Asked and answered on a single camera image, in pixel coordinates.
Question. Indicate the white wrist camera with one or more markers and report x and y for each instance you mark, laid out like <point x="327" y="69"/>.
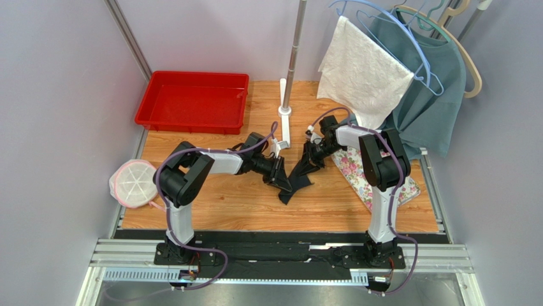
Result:
<point x="312" y="136"/>
<point x="276" y="146"/>

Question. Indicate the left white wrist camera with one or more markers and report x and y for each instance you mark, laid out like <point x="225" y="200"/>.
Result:
<point x="276" y="146"/>

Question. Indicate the beige wooden hanger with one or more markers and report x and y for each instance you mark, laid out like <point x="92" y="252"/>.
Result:
<point x="469" y="64"/>

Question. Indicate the red plastic bin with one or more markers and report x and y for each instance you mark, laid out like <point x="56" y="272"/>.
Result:
<point x="194" y="102"/>

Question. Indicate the teal hanger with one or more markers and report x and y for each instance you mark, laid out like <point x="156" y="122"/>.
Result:
<point x="425" y="25"/>

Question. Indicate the teal shirt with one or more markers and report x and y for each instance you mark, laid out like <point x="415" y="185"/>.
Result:
<point x="426" y="114"/>

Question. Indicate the floral tray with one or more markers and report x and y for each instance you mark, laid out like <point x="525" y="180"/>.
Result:
<point x="350" y="164"/>

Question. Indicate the white stand with metal pole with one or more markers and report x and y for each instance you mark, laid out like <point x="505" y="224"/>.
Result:
<point x="286" y="84"/>

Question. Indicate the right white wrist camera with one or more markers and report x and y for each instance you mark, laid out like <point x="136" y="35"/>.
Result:
<point x="312" y="136"/>

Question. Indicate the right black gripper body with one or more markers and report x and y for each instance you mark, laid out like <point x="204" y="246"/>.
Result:
<point x="315" y="154"/>

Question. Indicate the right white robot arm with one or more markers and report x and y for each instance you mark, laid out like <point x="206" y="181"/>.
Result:
<point x="385" y="166"/>

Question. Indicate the white mesh laundry bag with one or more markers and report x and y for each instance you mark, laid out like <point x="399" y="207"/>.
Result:
<point x="132" y="185"/>

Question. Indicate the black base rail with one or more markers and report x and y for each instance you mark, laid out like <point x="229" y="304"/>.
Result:
<point x="266" y="256"/>

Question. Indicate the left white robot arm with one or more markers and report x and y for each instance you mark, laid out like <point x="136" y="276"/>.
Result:
<point x="182" y="175"/>

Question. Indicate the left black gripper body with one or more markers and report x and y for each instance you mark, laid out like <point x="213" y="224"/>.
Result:
<point x="266" y="167"/>

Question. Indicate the black paper napkin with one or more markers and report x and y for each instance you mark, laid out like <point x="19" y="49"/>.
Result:
<point x="297" y="182"/>

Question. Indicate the white towel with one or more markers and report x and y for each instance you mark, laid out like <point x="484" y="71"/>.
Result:
<point x="360" y="75"/>

